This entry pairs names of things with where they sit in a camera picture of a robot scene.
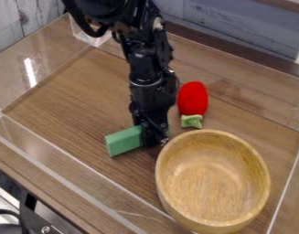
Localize brown wooden bowl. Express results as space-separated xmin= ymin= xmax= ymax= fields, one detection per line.
xmin=155 ymin=130 xmax=271 ymax=234

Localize black metal table bracket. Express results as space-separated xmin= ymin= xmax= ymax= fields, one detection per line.
xmin=20 ymin=192 xmax=72 ymax=234

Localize red plush strawberry toy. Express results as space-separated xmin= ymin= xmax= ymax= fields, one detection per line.
xmin=177 ymin=81 xmax=208 ymax=129

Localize green rectangular block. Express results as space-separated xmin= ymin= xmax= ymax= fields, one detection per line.
xmin=105 ymin=125 xmax=141 ymax=157

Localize black cable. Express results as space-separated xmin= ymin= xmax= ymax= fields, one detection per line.
xmin=0 ymin=207 xmax=33 ymax=234

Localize blue grey sofa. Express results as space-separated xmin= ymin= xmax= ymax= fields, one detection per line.
xmin=152 ymin=0 xmax=299 ymax=60

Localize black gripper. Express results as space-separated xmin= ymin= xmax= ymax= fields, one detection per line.
xmin=127 ymin=74 xmax=180 ymax=148

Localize clear acrylic front barrier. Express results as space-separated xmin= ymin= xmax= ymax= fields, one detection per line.
xmin=0 ymin=111 xmax=191 ymax=234

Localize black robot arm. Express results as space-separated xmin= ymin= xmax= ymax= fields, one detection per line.
xmin=61 ymin=0 xmax=177 ymax=146

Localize clear acrylic corner bracket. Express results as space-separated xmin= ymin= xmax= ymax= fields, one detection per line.
xmin=69 ymin=16 xmax=111 ymax=48

